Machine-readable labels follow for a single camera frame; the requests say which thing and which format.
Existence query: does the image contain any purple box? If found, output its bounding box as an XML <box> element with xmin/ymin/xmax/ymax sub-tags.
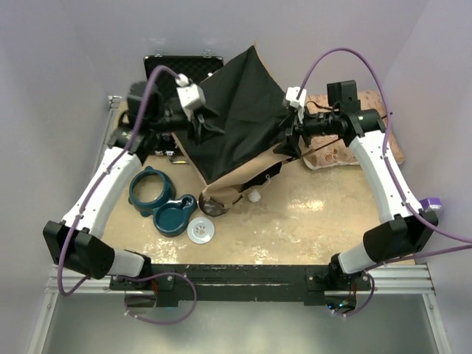
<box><xmin>420</xmin><ymin>197</ymin><xmax>443</xmax><ymax>212</ymax></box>

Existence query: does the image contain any white pompom toy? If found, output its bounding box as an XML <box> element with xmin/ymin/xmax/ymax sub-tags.
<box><xmin>248</xmin><ymin>190</ymin><xmax>261</xmax><ymax>203</ymax></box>

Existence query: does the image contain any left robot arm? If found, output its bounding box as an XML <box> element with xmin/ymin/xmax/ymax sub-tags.
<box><xmin>43</xmin><ymin>79</ymin><xmax>218</xmax><ymax>289</ymax></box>

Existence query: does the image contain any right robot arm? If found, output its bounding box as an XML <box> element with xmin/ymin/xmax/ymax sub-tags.
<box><xmin>274</xmin><ymin>80</ymin><xmax>439</xmax><ymax>290</ymax></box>

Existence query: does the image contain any teal double pet bowl stand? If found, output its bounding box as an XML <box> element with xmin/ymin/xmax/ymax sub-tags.
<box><xmin>128</xmin><ymin>166</ymin><xmax>198</xmax><ymax>237</ymax></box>

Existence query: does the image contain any beige patterned pet cushion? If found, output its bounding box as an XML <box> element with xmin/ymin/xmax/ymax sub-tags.
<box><xmin>302</xmin><ymin>89</ymin><xmax>406</xmax><ymax>170</ymax></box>

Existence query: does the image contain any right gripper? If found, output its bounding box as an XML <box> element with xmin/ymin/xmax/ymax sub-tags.
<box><xmin>274</xmin><ymin>104</ymin><xmax>340</xmax><ymax>159</ymax></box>

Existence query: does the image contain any aluminium frame rail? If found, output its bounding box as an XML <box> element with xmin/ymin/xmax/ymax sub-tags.
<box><xmin>45</xmin><ymin>265</ymin><xmax>435</xmax><ymax>294</ymax></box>

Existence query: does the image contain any stainless steel pet bowl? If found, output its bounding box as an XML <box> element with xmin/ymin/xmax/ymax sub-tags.
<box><xmin>198</xmin><ymin>194</ymin><xmax>229</xmax><ymax>218</ymax></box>

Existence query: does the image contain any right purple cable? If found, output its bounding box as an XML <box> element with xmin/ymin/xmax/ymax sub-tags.
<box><xmin>299</xmin><ymin>47</ymin><xmax>472</xmax><ymax>266</ymax></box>

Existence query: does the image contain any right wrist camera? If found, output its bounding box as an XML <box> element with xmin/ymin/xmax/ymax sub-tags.
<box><xmin>282</xmin><ymin>86</ymin><xmax>307</xmax><ymax>109</ymax></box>

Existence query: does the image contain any purple cable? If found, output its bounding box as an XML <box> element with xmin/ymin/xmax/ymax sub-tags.
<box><xmin>299</xmin><ymin>47</ymin><xmax>472</xmax><ymax>266</ymax></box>
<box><xmin>57</xmin><ymin>65</ymin><xmax>185</xmax><ymax>297</ymax></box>

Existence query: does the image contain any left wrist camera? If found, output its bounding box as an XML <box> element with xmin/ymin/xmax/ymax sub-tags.
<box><xmin>176</xmin><ymin>74</ymin><xmax>206</xmax><ymax>111</ymax></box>

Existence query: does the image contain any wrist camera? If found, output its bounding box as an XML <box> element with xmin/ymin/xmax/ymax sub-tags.
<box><xmin>282</xmin><ymin>86</ymin><xmax>307</xmax><ymax>109</ymax></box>
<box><xmin>176</xmin><ymin>74</ymin><xmax>206</xmax><ymax>111</ymax></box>

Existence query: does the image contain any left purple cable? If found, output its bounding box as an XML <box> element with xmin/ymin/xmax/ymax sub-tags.
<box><xmin>57</xmin><ymin>65</ymin><xmax>185</xmax><ymax>297</ymax></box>

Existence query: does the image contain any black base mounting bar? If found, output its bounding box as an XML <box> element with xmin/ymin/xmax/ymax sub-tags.
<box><xmin>110</xmin><ymin>264</ymin><xmax>371</xmax><ymax>307</ymax></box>

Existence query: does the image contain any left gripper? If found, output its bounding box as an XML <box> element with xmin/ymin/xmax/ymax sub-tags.
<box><xmin>150</xmin><ymin>103</ymin><xmax>224</xmax><ymax>146</ymax></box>

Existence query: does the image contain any black poker chip case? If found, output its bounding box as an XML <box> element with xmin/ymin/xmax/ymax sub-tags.
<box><xmin>143</xmin><ymin>55</ymin><xmax>224</xmax><ymax>164</ymax></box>

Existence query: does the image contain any beige and black pet tent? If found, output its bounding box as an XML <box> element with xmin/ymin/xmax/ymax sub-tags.
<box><xmin>174</xmin><ymin>46</ymin><xmax>289</xmax><ymax>210</ymax></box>

